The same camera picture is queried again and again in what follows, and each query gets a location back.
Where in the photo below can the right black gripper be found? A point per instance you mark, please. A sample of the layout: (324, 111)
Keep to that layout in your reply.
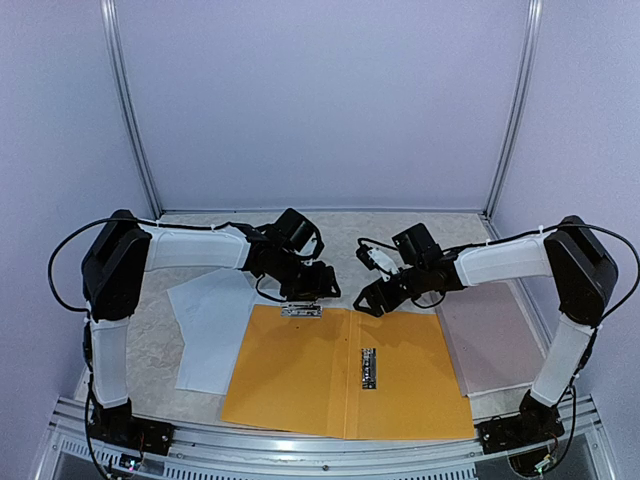
(375, 291)

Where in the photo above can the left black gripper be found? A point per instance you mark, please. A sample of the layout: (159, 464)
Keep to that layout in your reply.
(321, 286)

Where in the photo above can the white paper sheet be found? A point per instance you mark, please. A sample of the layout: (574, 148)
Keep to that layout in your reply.
(213, 312)

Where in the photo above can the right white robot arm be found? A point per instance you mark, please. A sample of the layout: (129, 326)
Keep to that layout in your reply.
(568, 256)

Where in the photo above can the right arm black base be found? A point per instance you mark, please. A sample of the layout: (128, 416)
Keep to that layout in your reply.
(534, 423)

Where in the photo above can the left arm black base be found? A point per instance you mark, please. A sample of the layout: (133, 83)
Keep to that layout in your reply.
(118, 426)

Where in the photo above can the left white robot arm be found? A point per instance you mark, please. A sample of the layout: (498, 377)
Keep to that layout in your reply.
(113, 271)

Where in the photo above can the orange folder top clip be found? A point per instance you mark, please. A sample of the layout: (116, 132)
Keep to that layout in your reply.
(301, 310)

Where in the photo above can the orange folder spine clip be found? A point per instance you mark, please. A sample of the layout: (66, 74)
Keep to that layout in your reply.
(368, 368)

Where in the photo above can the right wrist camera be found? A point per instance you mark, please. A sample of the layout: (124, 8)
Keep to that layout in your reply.
(375, 259)

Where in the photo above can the front aluminium rail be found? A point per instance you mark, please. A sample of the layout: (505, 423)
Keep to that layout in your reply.
(220, 452)

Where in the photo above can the left aluminium frame post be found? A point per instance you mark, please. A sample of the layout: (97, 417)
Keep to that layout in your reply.
(109, 14)

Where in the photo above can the aluminium frame post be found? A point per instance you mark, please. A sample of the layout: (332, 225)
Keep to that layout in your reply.
(517, 106)
(109, 14)

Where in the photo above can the right aluminium frame post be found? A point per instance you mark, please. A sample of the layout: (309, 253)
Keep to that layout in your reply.
(517, 106)

